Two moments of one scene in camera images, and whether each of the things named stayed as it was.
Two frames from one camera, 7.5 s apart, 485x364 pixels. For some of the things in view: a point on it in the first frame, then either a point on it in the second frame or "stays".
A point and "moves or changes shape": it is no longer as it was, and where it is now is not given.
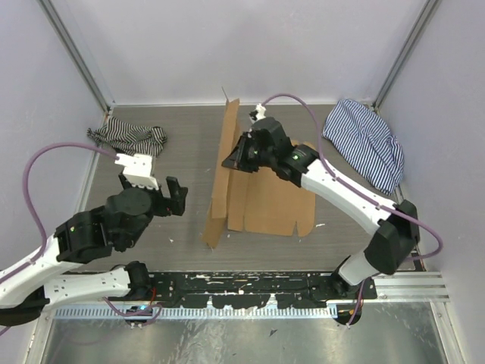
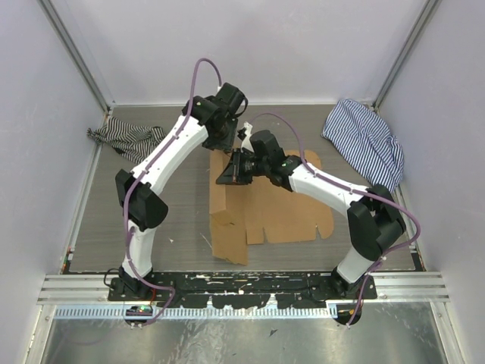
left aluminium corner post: (76, 54) stays
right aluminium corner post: (421, 22) stays
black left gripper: (176, 205) to (227, 144)
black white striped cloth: (129, 139) stays
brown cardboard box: (258, 203) moves or changes shape
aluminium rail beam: (410, 287) stays
